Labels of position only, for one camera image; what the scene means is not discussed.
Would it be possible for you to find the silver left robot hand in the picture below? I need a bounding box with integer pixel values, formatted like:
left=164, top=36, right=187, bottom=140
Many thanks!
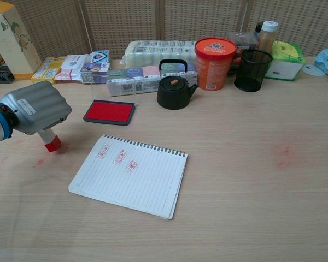
left=0, top=80, right=72, bottom=135

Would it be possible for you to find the red and white stamp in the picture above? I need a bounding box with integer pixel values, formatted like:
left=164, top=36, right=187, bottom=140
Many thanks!
left=39, top=128, right=62, bottom=153

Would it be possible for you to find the white spiral notebook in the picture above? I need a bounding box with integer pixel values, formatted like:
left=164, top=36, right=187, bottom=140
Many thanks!
left=68, top=134, right=189, bottom=221

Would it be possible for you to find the flat yellow box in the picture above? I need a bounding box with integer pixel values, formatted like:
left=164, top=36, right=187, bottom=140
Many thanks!
left=31, top=56, right=67, bottom=85

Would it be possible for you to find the pink wet wipes pack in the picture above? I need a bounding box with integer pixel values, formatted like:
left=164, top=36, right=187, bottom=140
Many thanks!
left=54, top=54, right=93, bottom=84

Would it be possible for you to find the tall cream yellow box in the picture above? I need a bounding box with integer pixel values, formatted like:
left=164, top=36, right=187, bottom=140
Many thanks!
left=0, top=5, right=42, bottom=81

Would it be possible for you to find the small purple box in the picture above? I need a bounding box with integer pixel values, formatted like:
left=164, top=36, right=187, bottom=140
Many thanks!
left=80, top=62, right=111, bottom=84

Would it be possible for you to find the red ink pad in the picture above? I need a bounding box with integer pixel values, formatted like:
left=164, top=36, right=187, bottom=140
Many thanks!
left=83, top=99, right=138, bottom=127

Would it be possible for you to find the blue white soap box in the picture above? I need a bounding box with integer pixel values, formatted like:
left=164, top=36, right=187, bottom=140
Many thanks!
left=87, top=50, right=110, bottom=65

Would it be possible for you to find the white tissue multipack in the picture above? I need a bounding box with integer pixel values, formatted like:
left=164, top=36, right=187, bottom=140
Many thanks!
left=106, top=64, right=197, bottom=98

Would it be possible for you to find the wooden perforated folding screen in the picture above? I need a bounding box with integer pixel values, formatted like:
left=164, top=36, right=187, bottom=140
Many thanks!
left=0, top=0, right=328, bottom=66

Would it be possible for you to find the long clear-wrapped tissue pack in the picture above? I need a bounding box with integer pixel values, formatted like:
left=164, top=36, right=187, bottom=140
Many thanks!
left=119, top=40, right=199, bottom=69

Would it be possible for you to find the black teapot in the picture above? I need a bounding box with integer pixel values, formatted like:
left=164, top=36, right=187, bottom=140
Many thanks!
left=156, top=59, right=200, bottom=111

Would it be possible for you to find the orange lidded tub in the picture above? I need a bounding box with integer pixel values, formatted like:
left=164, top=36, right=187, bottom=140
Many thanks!
left=194, top=37, right=238, bottom=91

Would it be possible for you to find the clear plastic container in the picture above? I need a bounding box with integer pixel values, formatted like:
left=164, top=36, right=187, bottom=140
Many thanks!
left=226, top=31, right=259, bottom=66

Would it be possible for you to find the black mesh pen cup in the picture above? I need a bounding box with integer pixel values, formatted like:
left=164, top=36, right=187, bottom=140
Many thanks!
left=233, top=49, right=273, bottom=93

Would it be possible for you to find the dark bottle black cap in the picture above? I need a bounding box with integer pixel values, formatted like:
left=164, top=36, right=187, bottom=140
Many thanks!
left=253, top=22, right=264, bottom=39

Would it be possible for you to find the brown bottle white cap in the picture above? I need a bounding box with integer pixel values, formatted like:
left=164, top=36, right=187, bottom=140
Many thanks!
left=255, top=20, right=279, bottom=63

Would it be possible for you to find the green tissue pack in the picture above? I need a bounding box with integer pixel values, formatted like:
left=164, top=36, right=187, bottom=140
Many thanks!
left=263, top=40, right=307, bottom=82

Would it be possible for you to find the translucent round plastic lid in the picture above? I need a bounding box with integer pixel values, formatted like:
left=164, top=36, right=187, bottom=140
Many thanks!
left=302, top=64, right=326, bottom=78

